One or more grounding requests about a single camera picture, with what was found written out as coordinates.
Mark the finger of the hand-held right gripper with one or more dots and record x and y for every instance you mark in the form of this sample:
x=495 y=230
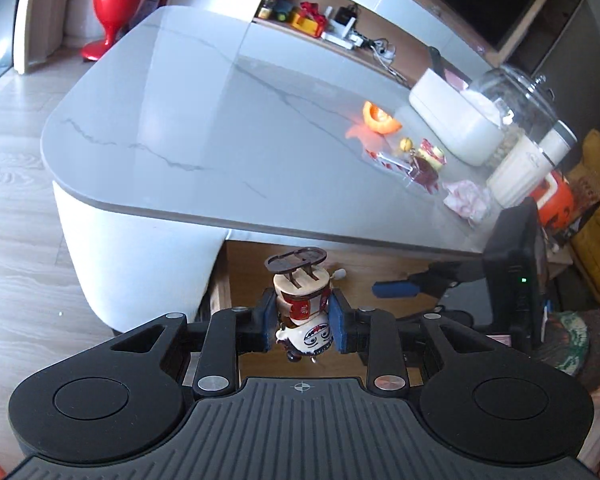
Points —
x=395 y=290
x=462 y=317

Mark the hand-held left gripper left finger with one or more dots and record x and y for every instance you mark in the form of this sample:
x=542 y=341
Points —
x=267 y=320

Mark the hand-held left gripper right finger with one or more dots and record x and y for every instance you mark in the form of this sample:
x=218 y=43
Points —
x=337 y=325

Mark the red and white figurine toy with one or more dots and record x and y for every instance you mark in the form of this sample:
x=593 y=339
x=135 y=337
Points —
x=302 y=305

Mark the wooden drawer with white front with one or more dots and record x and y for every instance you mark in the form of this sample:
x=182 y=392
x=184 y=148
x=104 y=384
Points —
x=250 y=265

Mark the orange pumpkin bucket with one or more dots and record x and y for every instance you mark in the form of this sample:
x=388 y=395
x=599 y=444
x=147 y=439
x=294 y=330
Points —
x=555 y=200

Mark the pink checked doll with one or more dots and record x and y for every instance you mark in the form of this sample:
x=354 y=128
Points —
x=465 y=200

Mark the printed snack packet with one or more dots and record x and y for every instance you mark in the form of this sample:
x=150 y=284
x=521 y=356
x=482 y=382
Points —
x=580 y=210

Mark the cream ribbed mug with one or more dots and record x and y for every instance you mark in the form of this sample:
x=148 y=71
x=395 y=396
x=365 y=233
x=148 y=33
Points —
x=512 y=175

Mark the dark red candy packet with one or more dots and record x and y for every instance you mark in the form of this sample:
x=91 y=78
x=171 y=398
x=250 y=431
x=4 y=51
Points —
x=424 y=175

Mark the white thermos bottle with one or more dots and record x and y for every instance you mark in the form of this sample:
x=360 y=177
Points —
x=555 y=145

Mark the clear plastic wrapper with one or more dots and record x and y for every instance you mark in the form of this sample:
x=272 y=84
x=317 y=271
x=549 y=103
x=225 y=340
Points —
x=390 y=161

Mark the red striped toy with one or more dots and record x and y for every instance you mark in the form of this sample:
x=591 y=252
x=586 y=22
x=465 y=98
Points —
x=432 y=154

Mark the cream oval container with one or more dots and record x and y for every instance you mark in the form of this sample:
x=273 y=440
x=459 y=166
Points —
x=455 y=115

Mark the white soft bundle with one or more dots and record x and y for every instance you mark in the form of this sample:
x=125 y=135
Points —
x=482 y=105

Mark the glass jar with lid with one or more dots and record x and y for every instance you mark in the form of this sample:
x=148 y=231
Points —
x=510 y=100

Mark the orange pumpkin shell piece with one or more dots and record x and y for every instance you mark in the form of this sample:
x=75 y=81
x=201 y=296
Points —
x=377 y=120

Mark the white coffee table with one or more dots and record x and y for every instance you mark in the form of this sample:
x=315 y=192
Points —
x=180 y=110

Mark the white power strip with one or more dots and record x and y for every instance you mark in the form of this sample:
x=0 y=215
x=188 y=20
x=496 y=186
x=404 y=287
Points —
x=382 y=52

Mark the black power adapter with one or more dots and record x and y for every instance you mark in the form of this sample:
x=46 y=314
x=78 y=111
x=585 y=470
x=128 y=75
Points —
x=346 y=12

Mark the red and yellow toy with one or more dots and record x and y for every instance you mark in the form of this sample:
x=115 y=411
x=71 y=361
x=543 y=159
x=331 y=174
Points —
x=310 y=20

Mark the yellow spice jar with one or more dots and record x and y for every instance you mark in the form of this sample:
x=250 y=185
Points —
x=267 y=7

